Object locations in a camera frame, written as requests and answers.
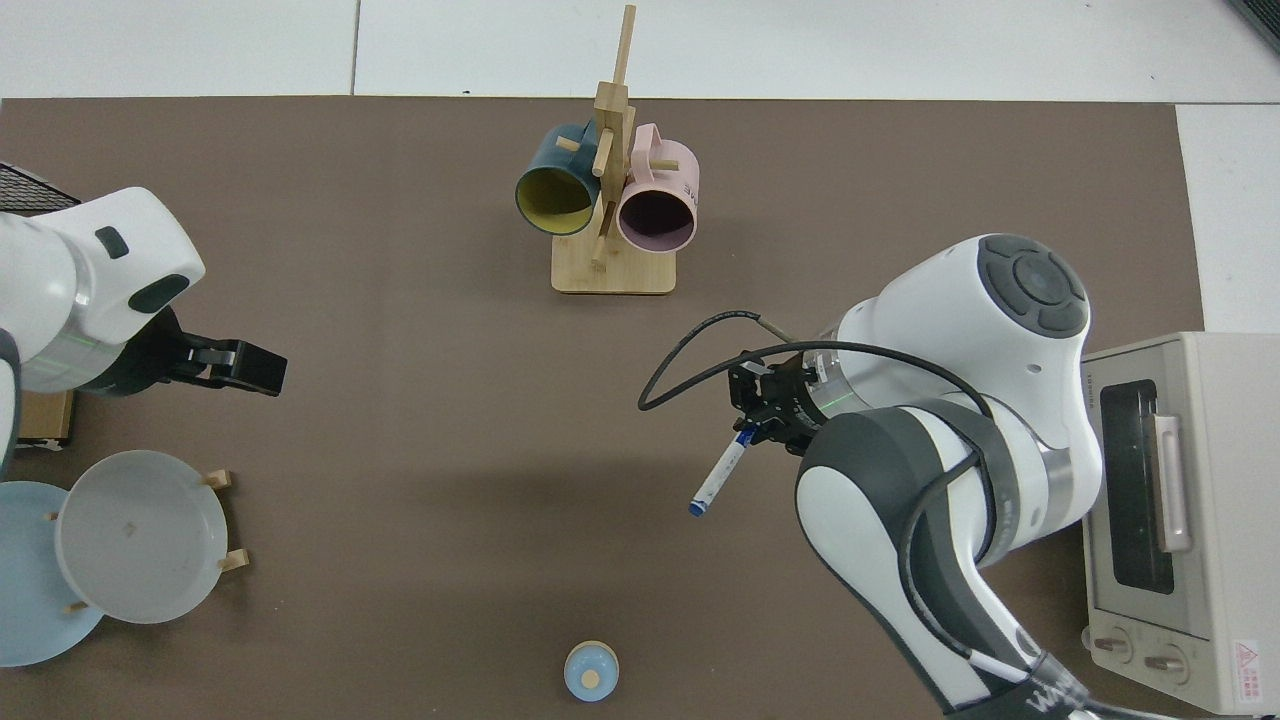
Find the small blue round knob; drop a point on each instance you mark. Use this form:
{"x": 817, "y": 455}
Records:
{"x": 591, "y": 672}

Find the dark teal cup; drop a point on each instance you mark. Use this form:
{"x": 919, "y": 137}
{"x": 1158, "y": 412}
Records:
{"x": 545, "y": 160}

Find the blue white marker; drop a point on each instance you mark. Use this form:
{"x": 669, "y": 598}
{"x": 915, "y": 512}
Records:
{"x": 718, "y": 475}

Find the light blue plate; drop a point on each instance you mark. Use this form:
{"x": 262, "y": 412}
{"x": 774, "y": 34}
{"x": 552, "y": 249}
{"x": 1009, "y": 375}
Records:
{"x": 30, "y": 600}

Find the brown table cloth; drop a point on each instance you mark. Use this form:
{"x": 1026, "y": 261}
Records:
{"x": 400, "y": 400}

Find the pink cup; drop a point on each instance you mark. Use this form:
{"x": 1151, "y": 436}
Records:
{"x": 665, "y": 185}

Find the pale toaster oven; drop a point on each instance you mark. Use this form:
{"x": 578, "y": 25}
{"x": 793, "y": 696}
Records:
{"x": 1200, "y": 520}

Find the dark grey object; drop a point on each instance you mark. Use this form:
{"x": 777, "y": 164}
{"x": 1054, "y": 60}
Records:
{"x": 1262, "y": 18}

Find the grey plate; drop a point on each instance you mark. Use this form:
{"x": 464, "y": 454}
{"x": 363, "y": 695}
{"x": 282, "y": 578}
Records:
{"x": 140, "y": 540}

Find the wooden plate rack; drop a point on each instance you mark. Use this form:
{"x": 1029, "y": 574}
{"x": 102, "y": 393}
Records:
{"x": 235, "y": 560}

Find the wooden cup stand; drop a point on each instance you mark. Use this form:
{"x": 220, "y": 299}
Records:
{"x": 615, "y": 275}

